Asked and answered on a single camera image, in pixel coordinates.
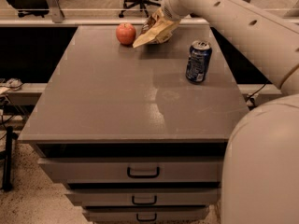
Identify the blue soda can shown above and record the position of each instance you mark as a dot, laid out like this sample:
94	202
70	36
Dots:
198	61

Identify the bottom drawer with black handle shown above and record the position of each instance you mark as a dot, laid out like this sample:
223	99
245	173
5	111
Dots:
145	214

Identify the drawer with black handle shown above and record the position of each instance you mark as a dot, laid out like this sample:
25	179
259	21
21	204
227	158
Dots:
143	197
132	170
145	214

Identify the black stand at left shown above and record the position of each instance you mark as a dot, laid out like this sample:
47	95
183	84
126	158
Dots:
6	156

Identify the brown sea salt chip bag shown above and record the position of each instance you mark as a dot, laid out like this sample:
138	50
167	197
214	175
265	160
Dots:
157	29

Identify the top drawer with black handle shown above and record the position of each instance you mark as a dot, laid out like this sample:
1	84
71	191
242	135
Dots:
132	170

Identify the grey drawer cabinet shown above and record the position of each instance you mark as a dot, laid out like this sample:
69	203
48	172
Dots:
105	100

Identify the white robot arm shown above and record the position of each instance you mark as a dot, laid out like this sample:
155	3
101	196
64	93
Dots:
260	177

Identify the red apple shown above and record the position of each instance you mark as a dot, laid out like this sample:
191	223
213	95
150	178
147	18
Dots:
126	33

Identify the middle drawer with black handle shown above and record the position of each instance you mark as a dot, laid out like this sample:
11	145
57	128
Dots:
143	197

